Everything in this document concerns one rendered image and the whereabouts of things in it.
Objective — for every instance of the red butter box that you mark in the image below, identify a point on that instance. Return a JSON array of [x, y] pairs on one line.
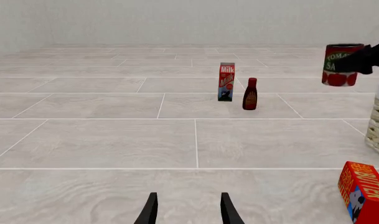
[[368, 196]]

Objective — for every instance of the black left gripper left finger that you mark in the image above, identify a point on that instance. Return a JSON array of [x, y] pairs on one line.
[[149, 212]]

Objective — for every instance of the dark red ketchup bottle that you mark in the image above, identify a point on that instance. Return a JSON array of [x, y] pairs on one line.
[[250, 96]]

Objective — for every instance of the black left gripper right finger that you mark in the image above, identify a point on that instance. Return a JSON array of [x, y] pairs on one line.
[[228, 212]]

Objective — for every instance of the red milk carton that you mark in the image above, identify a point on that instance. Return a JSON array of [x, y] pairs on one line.
[[226, 81]]

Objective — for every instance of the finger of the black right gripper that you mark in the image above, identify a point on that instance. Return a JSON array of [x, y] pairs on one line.
[[360, 60]]

